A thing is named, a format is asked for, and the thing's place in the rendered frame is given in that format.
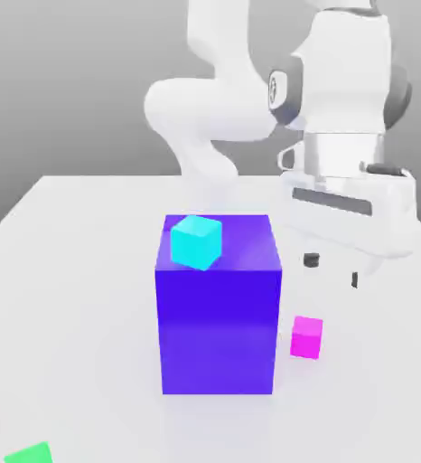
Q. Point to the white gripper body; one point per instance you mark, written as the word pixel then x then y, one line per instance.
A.
pixel 387 224

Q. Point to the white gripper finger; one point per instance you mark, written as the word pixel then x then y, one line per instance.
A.
pixel 355 280
pixel 311 259

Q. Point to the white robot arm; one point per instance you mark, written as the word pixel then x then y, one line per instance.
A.
pixel 232 108

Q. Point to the small magenta cube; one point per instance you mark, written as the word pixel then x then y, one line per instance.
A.
pixel 306 338

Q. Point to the small cyan cube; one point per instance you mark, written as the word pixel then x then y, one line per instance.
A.
pixel 196 242

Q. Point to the small green cube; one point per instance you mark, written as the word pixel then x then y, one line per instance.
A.
pixel 29 454

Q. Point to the large blue box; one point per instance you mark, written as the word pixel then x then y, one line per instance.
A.
pixel 217 325

